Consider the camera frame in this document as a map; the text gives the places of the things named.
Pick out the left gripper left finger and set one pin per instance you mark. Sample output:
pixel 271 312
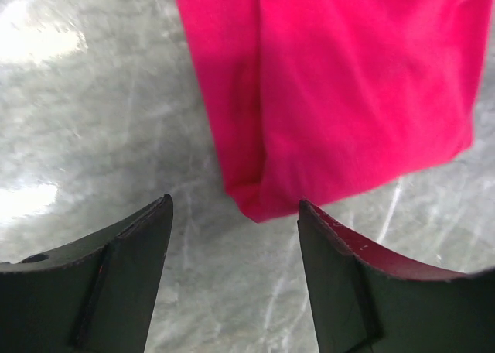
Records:
pixel 96 294

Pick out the pink t shirt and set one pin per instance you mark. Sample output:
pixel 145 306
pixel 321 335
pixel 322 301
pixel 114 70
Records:
pixel 324 99

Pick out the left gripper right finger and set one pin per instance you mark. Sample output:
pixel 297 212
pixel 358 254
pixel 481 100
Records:
pixel 366 298

